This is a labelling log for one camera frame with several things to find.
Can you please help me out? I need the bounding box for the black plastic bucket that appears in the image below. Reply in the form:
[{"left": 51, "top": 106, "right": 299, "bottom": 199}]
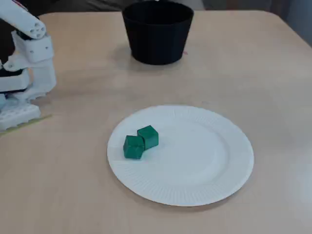
[{"left": 121, "top": 0, "right": 195, "bottom": 66}]

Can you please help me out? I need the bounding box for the green block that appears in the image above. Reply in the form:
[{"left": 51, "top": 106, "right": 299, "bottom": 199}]
[
  {"left": 136, "top": 125, "right": 159, "bottom": 150},
  {"left": 123, "top": 135, "right": 145, "bottom": 160}
]

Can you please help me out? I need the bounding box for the white paper plate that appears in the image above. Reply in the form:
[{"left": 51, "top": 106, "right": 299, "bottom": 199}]
[{"left": 107, "top": 105, "right": 254, "bottom": 207}]

